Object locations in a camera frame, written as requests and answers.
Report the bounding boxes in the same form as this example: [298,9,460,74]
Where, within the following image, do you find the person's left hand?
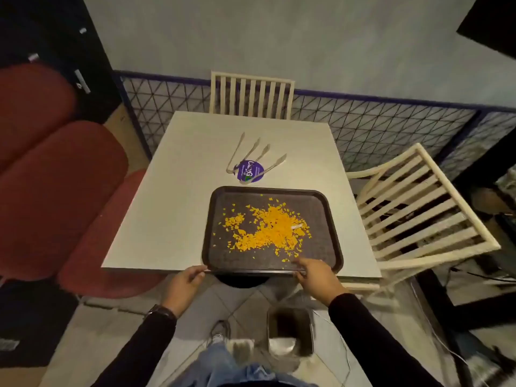
[161,264,209,319]

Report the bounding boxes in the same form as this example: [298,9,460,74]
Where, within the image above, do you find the person's right hand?
[291,257,350,307]

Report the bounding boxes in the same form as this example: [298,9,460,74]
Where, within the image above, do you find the metal waste bin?
[266,306,315,358]

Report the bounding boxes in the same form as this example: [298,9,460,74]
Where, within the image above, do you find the dark brown plastic tray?
[201,185,344,277]

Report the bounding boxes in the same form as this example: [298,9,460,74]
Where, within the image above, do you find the pile of orange crumbs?
[219,195,313,263]

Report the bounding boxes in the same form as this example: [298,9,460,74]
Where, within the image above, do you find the metal tongs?
[240,144,288,185]
[225,132,261,175]

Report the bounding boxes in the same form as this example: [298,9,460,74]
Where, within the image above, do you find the person's right forearm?
[328,293,444,387]

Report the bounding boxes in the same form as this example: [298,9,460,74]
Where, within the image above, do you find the person's left forearm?
[91,308,178,387]

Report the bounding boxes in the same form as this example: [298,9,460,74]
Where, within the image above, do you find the person's legs in jeans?
[169,342,319,387]

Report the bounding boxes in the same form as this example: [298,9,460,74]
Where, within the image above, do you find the grey shoe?
[207,320,231,347]

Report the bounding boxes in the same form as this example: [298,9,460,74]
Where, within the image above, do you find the round black table base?
[216,274,271,289]

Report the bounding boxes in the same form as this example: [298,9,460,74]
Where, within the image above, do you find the white paper waste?
[268,337,300,357]

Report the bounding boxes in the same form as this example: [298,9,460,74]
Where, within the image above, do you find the cream slatted wooden chair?
[346,142,502,297]
[209,70,296,120]

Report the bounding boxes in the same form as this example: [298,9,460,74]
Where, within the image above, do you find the round purple sticker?
[236,159,266,183]

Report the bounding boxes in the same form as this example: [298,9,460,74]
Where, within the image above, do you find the low black floor cabinet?
[0,277,80,369]

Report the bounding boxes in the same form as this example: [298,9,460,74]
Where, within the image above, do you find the red cushioned chair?
[0,62,77,170]
[0,120,162,299]

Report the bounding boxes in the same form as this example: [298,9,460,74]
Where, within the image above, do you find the tall black cabinet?
[0,0,121,121]

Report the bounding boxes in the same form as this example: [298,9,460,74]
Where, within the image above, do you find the black overhead box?
[456,0,516,59]

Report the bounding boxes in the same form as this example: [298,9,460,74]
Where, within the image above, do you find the white cable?
[409,277,476,375]

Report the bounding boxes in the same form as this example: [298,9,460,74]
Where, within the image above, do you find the black metal frame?
[415,269,516,387]

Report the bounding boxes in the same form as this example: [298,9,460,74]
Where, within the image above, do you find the blue wire mesh fence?
[112,70,516,182]

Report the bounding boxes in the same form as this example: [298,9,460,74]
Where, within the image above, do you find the silver cabinet handle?
[74,69,91,95]

